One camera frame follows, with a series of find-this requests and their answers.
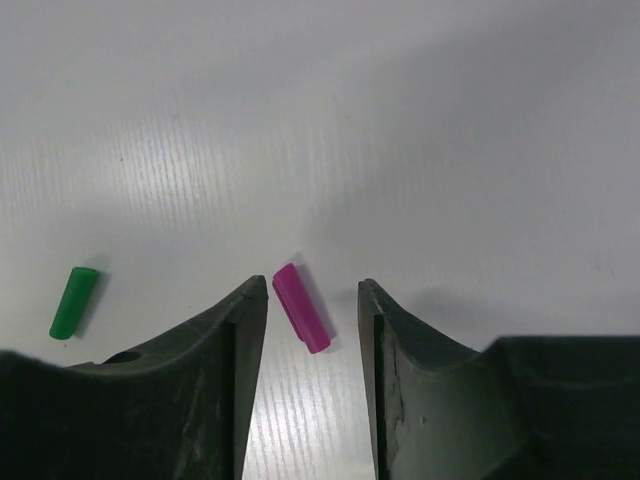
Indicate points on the green pen cap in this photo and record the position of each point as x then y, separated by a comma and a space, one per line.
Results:
74, 301

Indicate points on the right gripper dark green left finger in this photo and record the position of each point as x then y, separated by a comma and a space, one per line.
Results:
178, 406

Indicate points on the magenta pen cap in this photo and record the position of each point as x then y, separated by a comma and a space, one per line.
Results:
299, 308

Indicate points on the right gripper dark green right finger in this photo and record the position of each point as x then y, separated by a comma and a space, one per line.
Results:
526, 407

